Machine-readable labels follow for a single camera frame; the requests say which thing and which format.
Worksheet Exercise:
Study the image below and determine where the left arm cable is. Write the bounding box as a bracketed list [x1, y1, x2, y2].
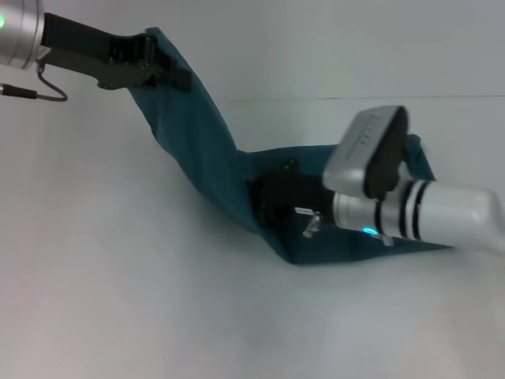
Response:
[0, 64, 69, 103]

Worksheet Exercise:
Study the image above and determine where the teal blue t-shirt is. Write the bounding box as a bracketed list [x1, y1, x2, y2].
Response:
[131, 26, 455, 267]

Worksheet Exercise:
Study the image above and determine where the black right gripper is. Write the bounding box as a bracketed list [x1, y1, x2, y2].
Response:
[251, 158, 336, 233]

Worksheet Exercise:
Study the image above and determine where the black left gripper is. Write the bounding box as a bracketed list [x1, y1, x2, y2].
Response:
[38, 12, 193, 92]

